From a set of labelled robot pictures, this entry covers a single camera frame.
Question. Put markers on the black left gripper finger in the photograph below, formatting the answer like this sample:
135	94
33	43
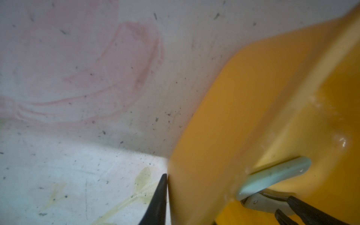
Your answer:
157	210

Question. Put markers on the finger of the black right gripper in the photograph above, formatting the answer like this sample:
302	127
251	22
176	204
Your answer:
283	219
311	215

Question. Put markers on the yellow plastic storage tray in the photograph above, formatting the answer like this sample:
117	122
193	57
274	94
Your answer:
292	95

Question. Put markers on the grey green folding knife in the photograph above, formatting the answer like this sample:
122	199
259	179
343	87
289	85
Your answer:
269	201

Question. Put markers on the mint glossy folding knife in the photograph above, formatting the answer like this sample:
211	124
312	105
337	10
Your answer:
272	175

